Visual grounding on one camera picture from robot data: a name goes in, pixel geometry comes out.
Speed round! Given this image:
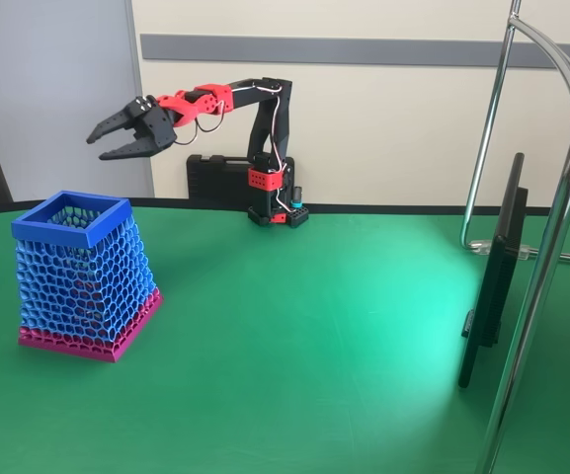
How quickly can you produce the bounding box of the chrome tube stand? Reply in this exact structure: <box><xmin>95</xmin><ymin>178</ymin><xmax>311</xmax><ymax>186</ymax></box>
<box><xmin>460</xmin><ymin>0</ymin><xmax>570</xmax><ymax>474</ymax></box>

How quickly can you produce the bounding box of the black flat monitor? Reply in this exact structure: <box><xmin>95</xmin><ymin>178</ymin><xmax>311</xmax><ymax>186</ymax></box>
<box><xmin>456</xmin><ymin>152</ymin><xmax>530</xmax><ymax>390</ymax></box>

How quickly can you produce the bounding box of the clear plastic clip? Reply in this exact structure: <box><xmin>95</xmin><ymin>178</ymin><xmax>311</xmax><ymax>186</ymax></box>
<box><xmin>469</xmin><ymin>239</ymin><xmax>532</xmax><ymax>261</ymax></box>

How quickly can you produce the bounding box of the blue and magenta mesh basket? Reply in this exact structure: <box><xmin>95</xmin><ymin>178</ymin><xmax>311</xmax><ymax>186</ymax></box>
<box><xmin>11</xmin><ymin>190</ymin><xmax>165</xmax><ymax>365</ymax></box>

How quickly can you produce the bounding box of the black plastic tool case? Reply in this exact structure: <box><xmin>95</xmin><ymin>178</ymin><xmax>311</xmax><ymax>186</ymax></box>
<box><xmin>186</xmin><ymin>153</ymin><xmax>296</xmax><ymax>201</ymax></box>

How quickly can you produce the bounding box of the black studded base block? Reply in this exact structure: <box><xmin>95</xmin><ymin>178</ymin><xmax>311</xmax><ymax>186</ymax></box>
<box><xmin>286</xmin><ymin>205</ymin><xmax>311</xmax><ymax>229</ymax></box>

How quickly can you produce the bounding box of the grey wall rail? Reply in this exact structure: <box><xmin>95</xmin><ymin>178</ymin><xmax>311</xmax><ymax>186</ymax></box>
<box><xmin>139</xmin><ymin>33</ymin><xmax>570</xmax><ymax>70</ymax></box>

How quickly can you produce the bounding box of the grey door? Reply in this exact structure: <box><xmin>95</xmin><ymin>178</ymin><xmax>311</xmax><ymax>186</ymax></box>
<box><xmin>0</xmin><ymin>0</ymin><xmax>155</xmax><ymax>203</ymax></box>

